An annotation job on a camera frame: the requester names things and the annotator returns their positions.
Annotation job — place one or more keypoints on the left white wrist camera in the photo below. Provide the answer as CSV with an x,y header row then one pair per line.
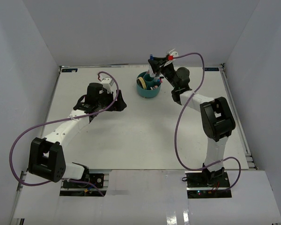
x,y
107,83

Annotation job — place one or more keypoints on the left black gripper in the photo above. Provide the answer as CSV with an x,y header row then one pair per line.
x,y
119,105

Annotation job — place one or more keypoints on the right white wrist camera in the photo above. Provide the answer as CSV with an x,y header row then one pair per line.
x,y
172,54

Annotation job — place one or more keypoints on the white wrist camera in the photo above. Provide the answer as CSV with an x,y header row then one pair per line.
x,y
107,83
172,54

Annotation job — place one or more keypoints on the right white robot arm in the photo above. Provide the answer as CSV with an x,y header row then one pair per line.
x,y
216,116

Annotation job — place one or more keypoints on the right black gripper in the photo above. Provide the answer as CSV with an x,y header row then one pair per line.
x,y
159,63

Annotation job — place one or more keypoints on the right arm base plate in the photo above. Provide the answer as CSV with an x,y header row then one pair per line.
x,y
199,188

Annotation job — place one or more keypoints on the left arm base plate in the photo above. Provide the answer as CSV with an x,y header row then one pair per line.
x,y
93,185

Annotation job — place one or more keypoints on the teal round desk organizer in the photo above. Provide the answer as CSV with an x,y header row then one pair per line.
x,y
150,81

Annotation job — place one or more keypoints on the masking tape roll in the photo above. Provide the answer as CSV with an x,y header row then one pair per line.
x,y
141,83

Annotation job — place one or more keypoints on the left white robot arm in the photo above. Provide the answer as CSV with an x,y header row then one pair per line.
x,y
47,158

